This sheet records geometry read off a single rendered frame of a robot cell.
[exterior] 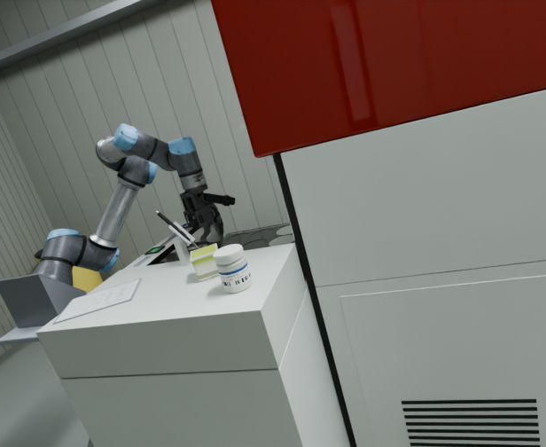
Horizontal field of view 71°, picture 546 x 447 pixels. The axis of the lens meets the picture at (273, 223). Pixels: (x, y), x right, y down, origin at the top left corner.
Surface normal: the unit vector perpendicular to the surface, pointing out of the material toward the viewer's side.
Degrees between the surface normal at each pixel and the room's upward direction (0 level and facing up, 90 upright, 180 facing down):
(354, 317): 90
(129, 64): 90
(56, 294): 90
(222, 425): 90
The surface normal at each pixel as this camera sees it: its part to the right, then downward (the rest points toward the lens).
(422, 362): -0.25, 0.34
